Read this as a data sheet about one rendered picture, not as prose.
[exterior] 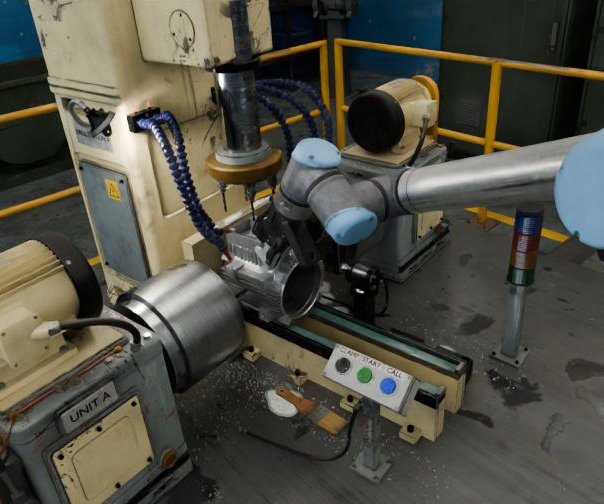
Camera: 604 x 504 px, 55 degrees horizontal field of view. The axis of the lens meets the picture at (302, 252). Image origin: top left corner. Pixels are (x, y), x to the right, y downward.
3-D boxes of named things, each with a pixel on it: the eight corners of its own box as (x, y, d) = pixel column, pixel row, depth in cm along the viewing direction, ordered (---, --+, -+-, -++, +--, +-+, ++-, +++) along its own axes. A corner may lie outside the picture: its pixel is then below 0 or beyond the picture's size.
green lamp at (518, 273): (503, 281, 138) (505, 264, 136) (512, 269, 142) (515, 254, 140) (528, 288, 135) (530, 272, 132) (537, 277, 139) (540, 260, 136)
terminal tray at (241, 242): (227, 255, 149) (224, 230, 145) (256, 238, 156) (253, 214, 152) (262, 268, 142) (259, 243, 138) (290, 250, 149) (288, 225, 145)
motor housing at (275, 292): (224, 311, 154) (214, 249, 144) (271, 279, 166) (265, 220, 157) (280, 338, 142) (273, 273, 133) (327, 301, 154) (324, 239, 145)
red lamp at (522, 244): (507, 248, 134) (509, 231, 131) (517, 237, 137) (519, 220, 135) (533, 255, 130) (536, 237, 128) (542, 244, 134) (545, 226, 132)
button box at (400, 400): (330, 381, 116) (319, 374, 112) (346, 349, 117) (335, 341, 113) (406, 418, 106) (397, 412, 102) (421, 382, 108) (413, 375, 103)
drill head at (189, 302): (68, 407, 127) (35, 314, 115) (193, 323, 151) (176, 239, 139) (138, 461, 113) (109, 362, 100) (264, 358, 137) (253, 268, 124)
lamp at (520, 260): (505, 264, 136) (507, 248, 134) (515, 254, 140) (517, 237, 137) (530, 272, 132) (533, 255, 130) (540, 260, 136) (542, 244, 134)
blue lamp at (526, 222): (509, 231, 131) (511, 213, 129) (519, 220, 135) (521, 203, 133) (536, 237, 128) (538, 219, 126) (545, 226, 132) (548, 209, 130)
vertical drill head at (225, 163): (199, 216, 143) (162, 4, 119) (249, 190, 155) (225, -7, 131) (252, 234, 133) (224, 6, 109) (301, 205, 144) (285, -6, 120)
